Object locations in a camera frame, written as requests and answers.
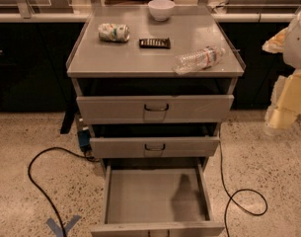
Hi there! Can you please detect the blue tape floor mark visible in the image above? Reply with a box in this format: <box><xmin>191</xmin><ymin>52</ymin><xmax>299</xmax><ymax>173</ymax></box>
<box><xmin>46</xmin><ymin>215</ymin><xmax>81</xmax><ymax>237</ymax></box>

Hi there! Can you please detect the middle grey drawer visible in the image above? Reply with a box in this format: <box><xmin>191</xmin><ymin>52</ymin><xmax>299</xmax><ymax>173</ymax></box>
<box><xmin>90</xmin><ymin>136</ymin><xmax>219</xmax><ymax>158</ymax></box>

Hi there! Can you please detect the bottom grey open drawer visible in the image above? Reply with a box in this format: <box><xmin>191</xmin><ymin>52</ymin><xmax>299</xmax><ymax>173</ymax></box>
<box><xmin>91</xmin><ymin>162</ymin><xmax>224</xmax><ymax>237</ymax></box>

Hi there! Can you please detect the grey metal drawer cabinet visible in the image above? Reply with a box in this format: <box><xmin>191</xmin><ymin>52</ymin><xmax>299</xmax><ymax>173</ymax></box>
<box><xmin>65</xmin><ymin>4</ymin><xmax>247</xmax><ymax>237</ymax></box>

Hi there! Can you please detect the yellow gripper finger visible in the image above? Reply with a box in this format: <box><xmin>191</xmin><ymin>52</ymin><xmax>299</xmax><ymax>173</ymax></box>
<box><xmin>263</xmin><ymin>70</ymin><xmax>301</xmax><ymax>136</ymax></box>
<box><xmin>263</xmin><ymin>28</ymin><xmax>287</xmax><ymax>53</ymax></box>

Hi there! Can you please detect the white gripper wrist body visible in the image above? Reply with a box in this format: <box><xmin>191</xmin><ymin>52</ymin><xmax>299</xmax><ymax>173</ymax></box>
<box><xmin>283</xmin><ymin>10</ymin><xmax>301</xmax><ymax>69</ymax></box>

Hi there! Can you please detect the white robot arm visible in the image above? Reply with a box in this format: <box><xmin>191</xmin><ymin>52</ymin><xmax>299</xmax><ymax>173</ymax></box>
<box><xmin>263</xmin><ymin>10</ymin><xmax>301</xmax><ymax>136</ymax></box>

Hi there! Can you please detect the clear plastic water bottle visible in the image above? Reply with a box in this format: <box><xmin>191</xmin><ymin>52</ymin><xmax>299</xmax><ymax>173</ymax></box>
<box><xmin>173</xmin><ymin>46</ymin><xmax>226</xmax><ymax>75</ymax></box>

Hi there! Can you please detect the top grey drawer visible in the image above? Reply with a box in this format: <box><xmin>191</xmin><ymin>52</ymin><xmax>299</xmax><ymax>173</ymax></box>
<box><xmin>77</xmin><ymin>95</ymin><xmax>234</xmax><ymax>124</ymax></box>

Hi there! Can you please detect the blue power adapter box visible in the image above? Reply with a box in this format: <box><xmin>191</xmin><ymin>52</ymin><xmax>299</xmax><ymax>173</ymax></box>
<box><xmin>77</xmin><ymin>129</ymin><xmax>91</xmax><ymax>152</ymax></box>

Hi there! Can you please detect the crushed green white can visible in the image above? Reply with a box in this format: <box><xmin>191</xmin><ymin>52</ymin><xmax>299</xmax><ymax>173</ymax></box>
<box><xmin>98</xmin><ymin>23</ymin><xmax>129</xmax><ymax>42</ymax></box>

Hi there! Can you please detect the white ceramic bowl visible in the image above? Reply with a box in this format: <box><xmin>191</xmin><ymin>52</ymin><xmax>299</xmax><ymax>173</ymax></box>
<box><xmin>148</xmin><ymin>0</ymin><xmax>175</xmax><ymax>22</ymax></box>

